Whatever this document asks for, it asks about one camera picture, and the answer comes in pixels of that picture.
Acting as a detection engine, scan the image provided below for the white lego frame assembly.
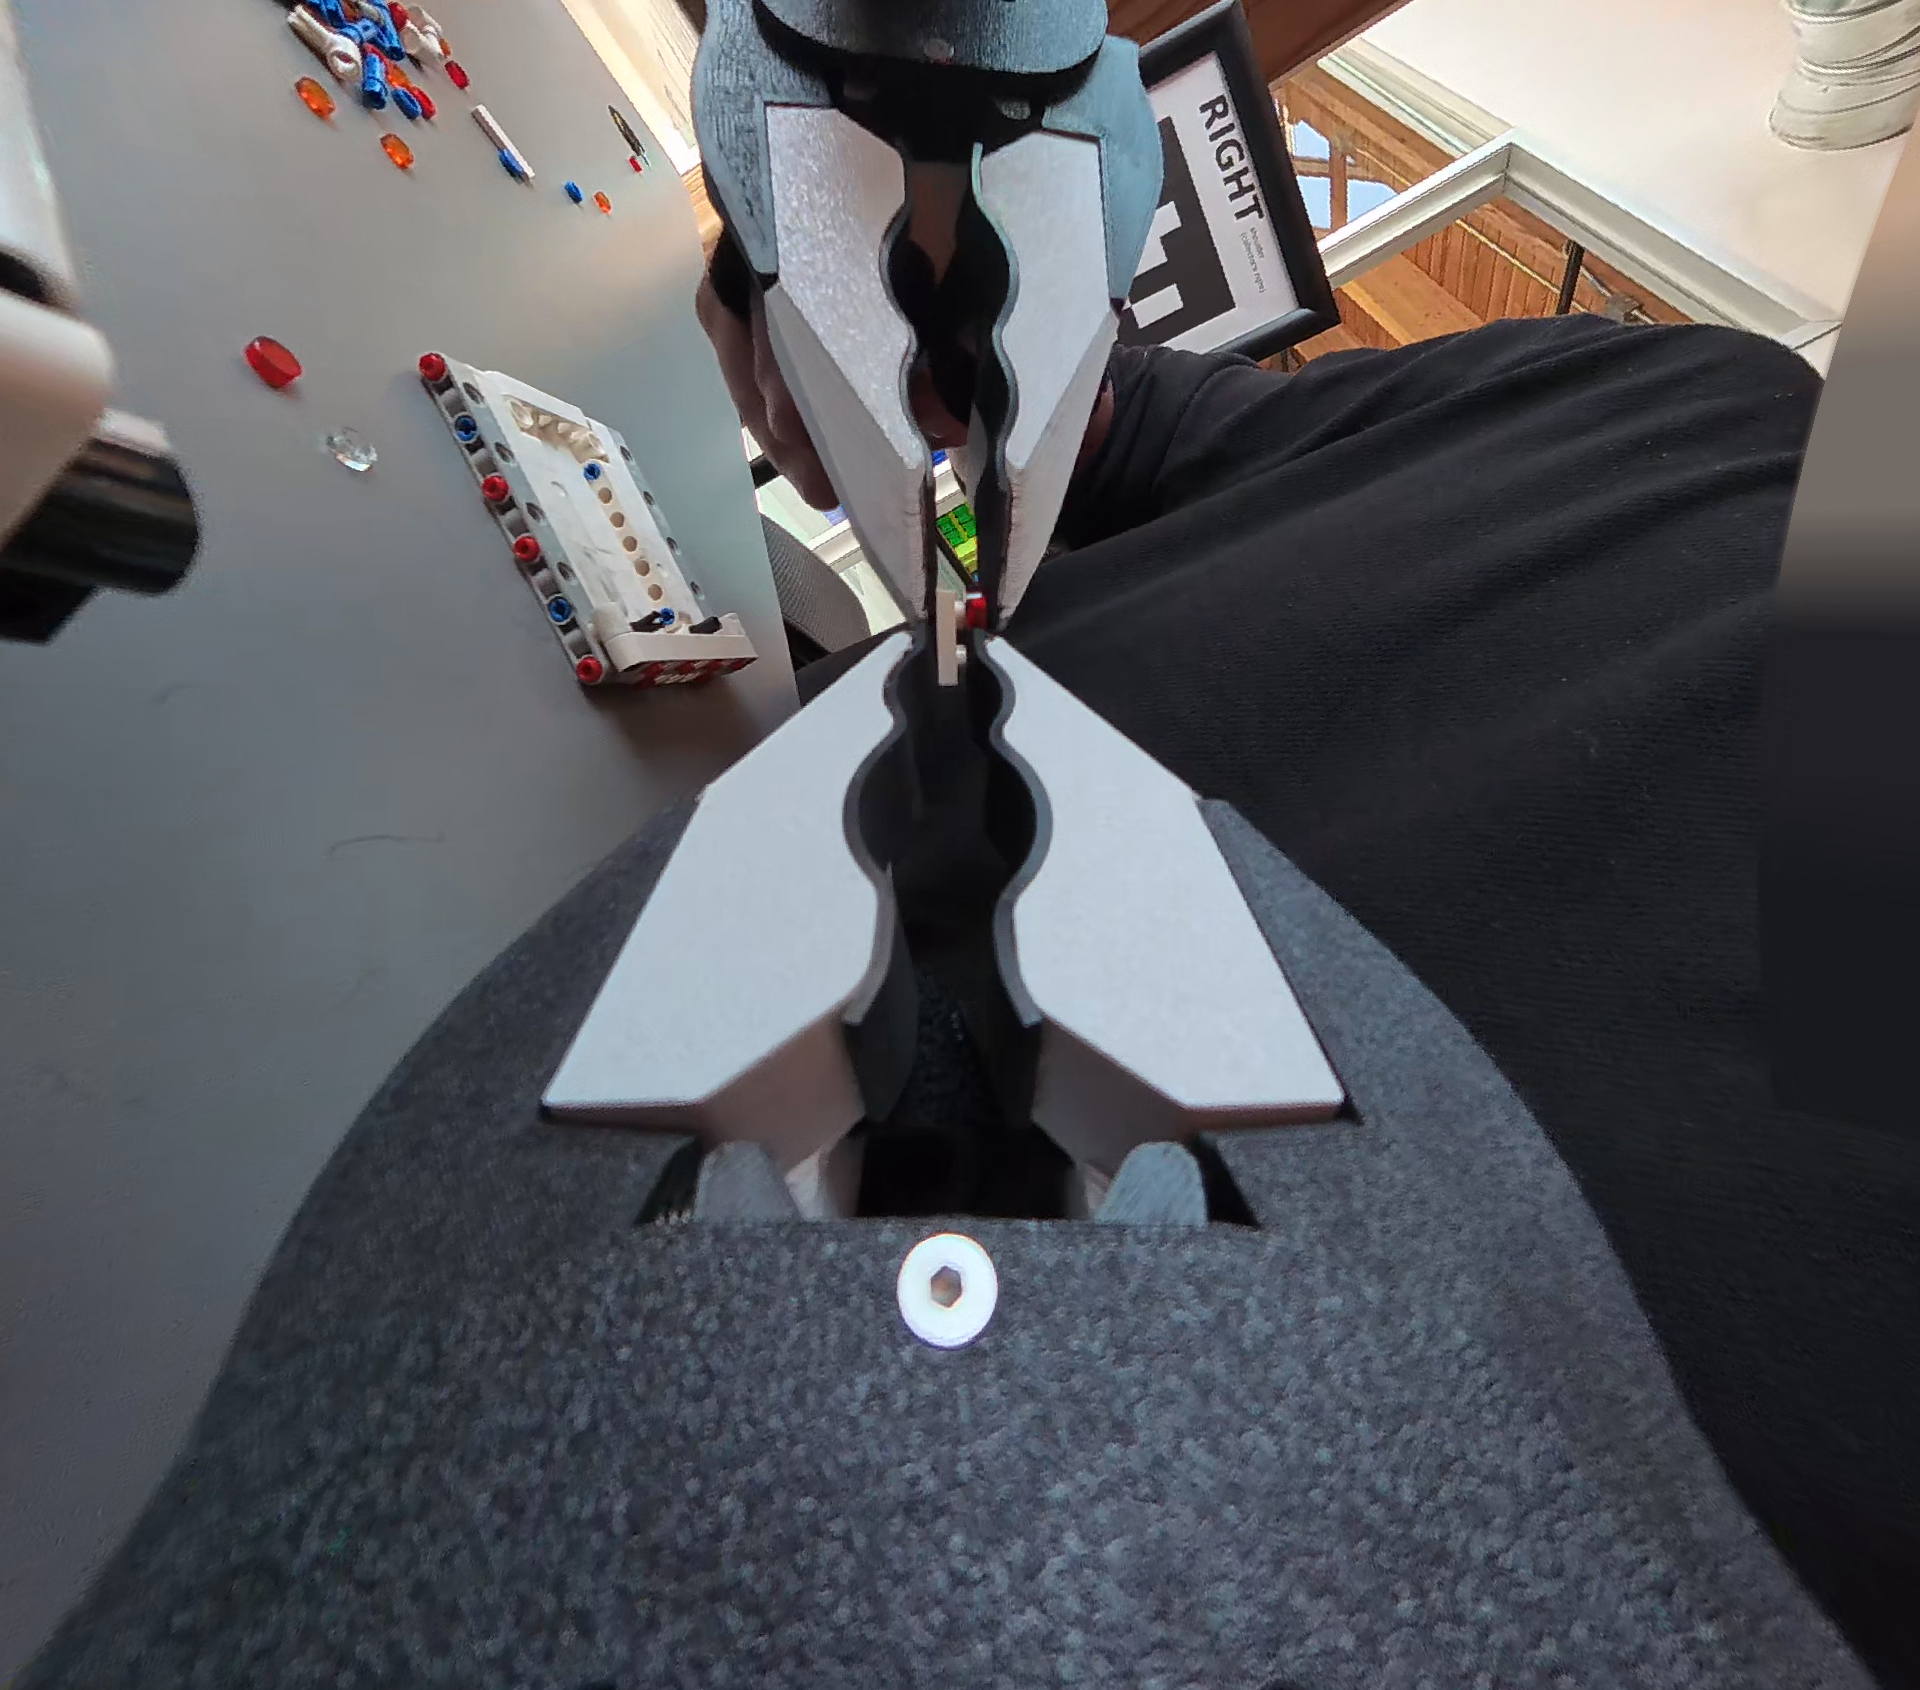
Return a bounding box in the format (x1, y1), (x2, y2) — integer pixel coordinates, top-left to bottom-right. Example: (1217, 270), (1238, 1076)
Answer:
(416, 351), (762, 690)

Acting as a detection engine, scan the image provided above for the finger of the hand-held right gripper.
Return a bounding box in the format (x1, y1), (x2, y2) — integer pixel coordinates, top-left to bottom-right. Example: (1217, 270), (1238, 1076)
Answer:
(973, 130), (1125, 620)
(764, 100), (936, 630)

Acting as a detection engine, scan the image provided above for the person's black clothing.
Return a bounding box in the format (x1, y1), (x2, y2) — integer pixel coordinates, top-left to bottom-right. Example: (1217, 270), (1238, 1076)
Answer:
(794, 313), (1920, 1690)

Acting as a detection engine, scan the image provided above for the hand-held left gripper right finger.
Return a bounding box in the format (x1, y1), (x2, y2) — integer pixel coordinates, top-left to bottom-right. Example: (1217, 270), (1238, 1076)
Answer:
(979, 636), (1351, 1201)

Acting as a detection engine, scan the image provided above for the white metal rail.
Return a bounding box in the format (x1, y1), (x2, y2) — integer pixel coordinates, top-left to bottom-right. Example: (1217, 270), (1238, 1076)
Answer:
(1321, 130), (1849, 351)

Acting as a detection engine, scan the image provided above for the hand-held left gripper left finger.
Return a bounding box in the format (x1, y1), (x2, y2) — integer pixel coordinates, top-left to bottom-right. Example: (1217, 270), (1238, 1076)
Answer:
(540, 636), (924, 1216)

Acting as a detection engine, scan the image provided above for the white green lego truck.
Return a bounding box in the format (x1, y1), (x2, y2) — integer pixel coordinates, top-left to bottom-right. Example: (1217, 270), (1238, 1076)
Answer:
(0, 0), (204, 647)

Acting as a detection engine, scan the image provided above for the person's right hand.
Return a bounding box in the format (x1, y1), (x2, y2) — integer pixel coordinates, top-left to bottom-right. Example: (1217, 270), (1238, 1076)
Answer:
(696, 276), (846, 512)

